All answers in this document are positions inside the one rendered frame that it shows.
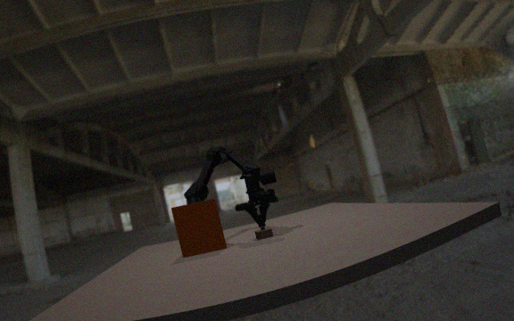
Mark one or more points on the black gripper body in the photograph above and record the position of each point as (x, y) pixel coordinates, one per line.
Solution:
(252, 203)

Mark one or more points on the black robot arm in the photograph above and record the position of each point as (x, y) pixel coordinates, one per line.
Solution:
(252, 174)

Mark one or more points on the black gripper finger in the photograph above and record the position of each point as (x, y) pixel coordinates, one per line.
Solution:
(263, 210)
(253, 213)

